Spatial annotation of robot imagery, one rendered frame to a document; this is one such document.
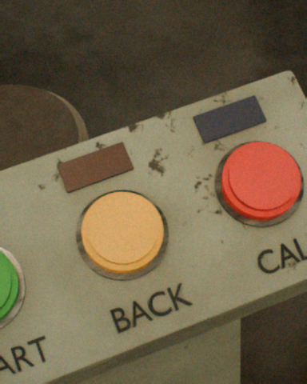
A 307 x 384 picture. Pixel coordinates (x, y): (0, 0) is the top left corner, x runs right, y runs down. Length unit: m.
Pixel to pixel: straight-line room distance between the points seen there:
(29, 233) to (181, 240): 0.08
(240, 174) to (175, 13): 1.03
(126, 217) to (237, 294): 0.07
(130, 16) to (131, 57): 0.10
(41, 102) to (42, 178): 0.17
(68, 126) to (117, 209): 0.17
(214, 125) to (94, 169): 0.07
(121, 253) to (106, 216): 0.02
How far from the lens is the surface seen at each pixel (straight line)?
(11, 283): 0.41
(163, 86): 1.32
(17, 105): 0.60
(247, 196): 0.42
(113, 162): 0.43
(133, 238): 0.41
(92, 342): 0.41
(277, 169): 0.43
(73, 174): 0.43
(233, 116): 0.45
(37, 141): 0.58
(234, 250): 0.43
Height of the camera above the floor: 0.95
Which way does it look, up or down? 52 degrees down
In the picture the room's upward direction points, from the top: 7 degrees counter-clockwise
